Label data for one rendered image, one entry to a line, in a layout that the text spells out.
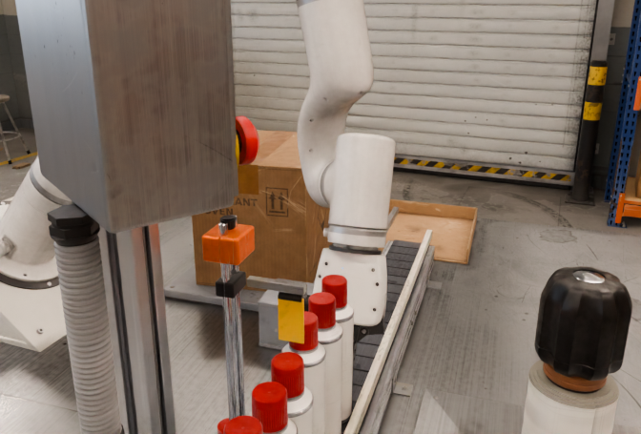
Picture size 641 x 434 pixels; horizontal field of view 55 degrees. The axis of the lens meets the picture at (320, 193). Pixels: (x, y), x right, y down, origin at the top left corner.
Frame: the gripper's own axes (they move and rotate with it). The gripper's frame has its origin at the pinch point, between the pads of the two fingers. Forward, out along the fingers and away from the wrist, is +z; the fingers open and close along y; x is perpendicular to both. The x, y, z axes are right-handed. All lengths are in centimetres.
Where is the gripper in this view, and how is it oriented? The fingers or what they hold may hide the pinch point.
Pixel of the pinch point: (343, 356)
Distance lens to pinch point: 90.2
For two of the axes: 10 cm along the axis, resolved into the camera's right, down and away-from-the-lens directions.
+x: 2.8, 0.4, 9.6
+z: -1.0, 9.9, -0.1
